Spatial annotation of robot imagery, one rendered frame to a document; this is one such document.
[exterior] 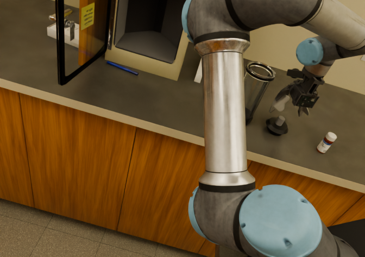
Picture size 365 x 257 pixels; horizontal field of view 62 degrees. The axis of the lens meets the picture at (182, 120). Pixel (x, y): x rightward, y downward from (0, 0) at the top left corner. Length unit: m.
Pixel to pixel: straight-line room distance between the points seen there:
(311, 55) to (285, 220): 0.53
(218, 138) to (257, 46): 1.13
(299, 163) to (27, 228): 1.42
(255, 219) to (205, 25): 0.36
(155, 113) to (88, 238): 0.96
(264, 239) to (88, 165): 1.00
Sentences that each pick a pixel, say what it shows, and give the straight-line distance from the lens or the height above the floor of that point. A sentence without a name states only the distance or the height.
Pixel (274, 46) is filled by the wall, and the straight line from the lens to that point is 1.69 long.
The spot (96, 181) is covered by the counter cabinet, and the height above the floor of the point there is 0.48.
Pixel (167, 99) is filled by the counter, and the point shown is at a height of 0.94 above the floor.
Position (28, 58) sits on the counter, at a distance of 1.33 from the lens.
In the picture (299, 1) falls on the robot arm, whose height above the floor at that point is 1.51.
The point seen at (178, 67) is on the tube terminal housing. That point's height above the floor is 1.01.
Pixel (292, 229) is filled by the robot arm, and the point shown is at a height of 1.28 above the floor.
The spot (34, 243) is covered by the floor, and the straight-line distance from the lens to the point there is 1.86.
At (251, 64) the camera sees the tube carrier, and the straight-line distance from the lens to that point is 1.13.
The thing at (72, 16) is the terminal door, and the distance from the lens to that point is 1.02.
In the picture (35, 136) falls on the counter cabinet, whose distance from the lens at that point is 1.39.
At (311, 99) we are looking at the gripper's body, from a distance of 1.11.
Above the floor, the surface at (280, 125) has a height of 0.98.
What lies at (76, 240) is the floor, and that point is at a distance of 1.84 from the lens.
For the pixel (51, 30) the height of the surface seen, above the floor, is 0.97.
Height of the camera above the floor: 1.65
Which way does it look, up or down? 40 degrees down
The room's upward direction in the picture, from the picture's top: 18 degrees clockwise
